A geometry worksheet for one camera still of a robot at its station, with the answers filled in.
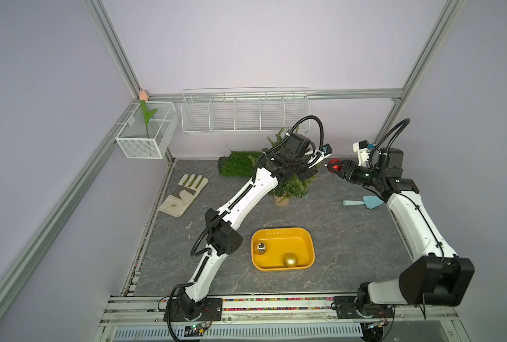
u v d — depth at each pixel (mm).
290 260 807
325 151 664
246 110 1000
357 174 686
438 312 738
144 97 893
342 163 709
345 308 735
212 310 739
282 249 874
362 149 703
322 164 790
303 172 702
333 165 755
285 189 782
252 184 551
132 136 771
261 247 844
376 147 687
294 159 607
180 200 1026
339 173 710
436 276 408
